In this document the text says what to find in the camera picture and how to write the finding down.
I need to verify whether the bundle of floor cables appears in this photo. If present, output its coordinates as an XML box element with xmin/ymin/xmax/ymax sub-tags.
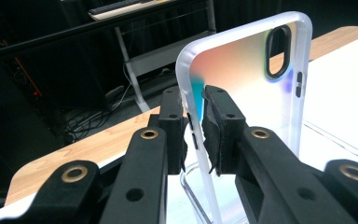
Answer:
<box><xmin>63</xmin><ymin>83</ymin><xmax>139</xmax><ymax>143</ymax></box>

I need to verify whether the iridescent phone case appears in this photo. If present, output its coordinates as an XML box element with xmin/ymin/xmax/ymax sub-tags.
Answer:
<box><xmin>175</xmin><ymin>10</ymin><xmax>313</xmax><ymax>224</ymax></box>

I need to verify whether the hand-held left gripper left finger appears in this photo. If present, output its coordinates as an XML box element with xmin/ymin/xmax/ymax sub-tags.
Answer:
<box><xmin>158</xmin><ymin>86</ymin><xmax>189</xmax><ymax>175</ymax></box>

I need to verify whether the clear plastic tray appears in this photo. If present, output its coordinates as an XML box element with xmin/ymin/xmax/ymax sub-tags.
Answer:
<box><xmin>179</xmin><ymin>119</ymin><xmax>358</xmax><ymax>224</ymax></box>

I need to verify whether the red cable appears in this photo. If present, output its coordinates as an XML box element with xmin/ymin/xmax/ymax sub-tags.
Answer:
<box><xmin>2</xmin><ymin>39</ymin><xmax>43</xmax><ymax>98</ymax></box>

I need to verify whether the black keyboard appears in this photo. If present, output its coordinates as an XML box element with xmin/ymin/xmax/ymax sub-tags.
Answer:
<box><xmin>88</xmin><ymin>0</ymin><xmax>145</xmax><ymax>16</ymax></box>

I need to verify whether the white table mat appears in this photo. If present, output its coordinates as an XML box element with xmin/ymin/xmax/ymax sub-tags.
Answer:
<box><xmin>0</xmin><ymin>29</ymin><xmax>358</xmax><ymax>224</ymax></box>

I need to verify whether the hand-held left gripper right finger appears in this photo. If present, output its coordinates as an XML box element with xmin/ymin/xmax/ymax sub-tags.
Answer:
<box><xmin>200</xmin><ymin>84</ymin><xmax>248</xmax><ymax>177</ymax></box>

